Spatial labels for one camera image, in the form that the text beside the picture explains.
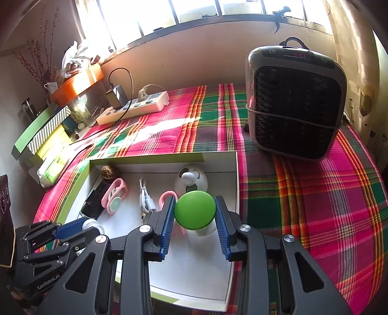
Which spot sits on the plaid tablecloth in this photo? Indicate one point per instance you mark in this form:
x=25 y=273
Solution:
x=303 y=197

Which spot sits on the grey space heater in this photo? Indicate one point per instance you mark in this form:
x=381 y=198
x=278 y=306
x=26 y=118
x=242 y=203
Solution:
x=297 y=106

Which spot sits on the pink ear hook earphone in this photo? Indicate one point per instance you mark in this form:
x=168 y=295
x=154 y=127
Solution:
x=116 y=193

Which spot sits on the woven rattan ball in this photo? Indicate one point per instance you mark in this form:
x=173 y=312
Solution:
x=107 y=173

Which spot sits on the black device with clear cap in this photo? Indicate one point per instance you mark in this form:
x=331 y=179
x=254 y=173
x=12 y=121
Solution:
x=95 y=200

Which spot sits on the dark board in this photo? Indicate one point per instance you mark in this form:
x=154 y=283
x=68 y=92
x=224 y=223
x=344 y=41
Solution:
x=6 y=227

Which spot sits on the orange box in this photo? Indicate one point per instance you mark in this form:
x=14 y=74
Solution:
x=75 y=84

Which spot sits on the white mug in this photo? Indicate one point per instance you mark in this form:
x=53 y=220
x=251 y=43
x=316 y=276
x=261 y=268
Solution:
x=51 y=87

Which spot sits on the green round cap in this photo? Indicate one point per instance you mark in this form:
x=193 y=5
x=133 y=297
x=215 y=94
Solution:
x=195 y=209

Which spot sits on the yellow box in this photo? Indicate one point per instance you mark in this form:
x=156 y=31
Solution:
x=51 y=142

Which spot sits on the barred window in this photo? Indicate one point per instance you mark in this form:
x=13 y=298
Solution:
x=197 y=12

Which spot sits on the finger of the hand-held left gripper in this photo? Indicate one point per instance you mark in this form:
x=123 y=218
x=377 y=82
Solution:
x=74 y=243
x=69 y=227

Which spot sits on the white plug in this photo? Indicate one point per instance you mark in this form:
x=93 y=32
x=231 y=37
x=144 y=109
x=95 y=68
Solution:
x=144 y=94

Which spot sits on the green striped box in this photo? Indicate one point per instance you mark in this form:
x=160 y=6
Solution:
x=39 y=133

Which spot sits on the white power strip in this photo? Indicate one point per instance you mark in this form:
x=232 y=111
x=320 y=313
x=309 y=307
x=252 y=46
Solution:
x=151 y=104

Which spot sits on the white plastic bag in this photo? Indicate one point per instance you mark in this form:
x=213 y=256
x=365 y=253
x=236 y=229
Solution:
x=71 y=54

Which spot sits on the dark glass jar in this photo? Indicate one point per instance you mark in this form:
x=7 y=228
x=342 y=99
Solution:
x=28 y=109

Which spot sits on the black window hook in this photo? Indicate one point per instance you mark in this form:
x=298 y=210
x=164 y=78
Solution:
x=278 y=21

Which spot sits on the green tissue pack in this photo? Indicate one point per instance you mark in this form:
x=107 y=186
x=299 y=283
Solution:
x=54 y=169

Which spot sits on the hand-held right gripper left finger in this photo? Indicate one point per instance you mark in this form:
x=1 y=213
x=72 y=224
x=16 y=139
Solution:
x=168 y=227

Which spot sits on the black charger adapter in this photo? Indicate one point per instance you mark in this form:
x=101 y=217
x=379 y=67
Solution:
x=116 y=97

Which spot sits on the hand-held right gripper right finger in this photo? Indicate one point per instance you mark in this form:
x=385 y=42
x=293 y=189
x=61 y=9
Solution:
x=222 y=227

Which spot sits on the white cardboard box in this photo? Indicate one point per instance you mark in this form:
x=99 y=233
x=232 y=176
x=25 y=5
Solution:
x=197 y=272

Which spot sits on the clear plastic storage box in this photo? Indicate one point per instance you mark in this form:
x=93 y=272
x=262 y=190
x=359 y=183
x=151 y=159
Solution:
x=85 y=103

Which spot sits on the dried red branches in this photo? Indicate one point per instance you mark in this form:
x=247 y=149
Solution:
x=33 y=60

